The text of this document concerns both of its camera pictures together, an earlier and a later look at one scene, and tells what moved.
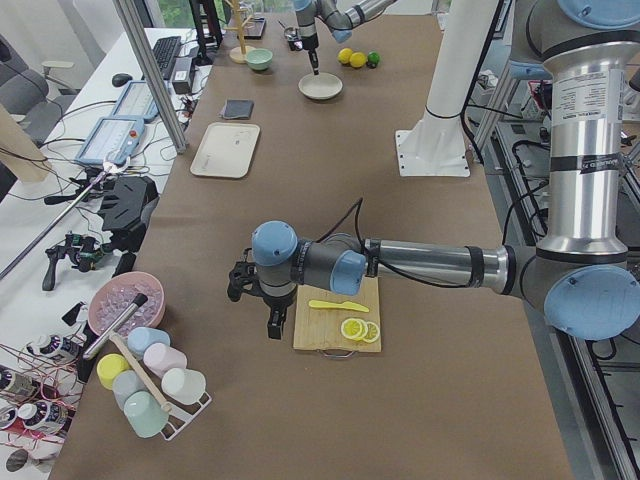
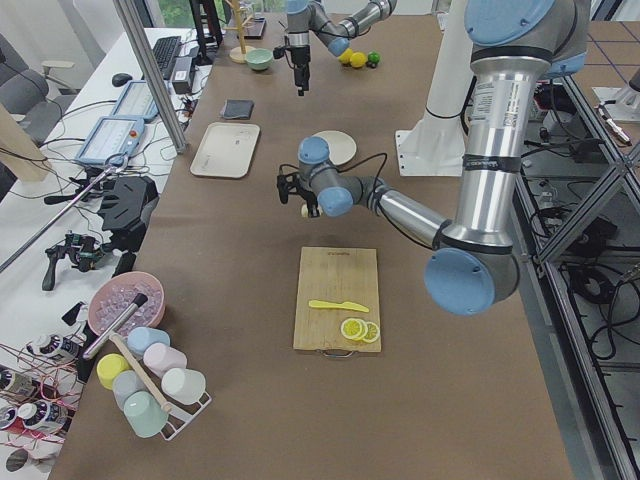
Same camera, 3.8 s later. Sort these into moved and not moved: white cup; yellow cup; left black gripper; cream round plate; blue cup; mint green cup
Moved: left black gripper; cream round plate
Not moved: mint green cup; blue cup; white cup; yellow cup
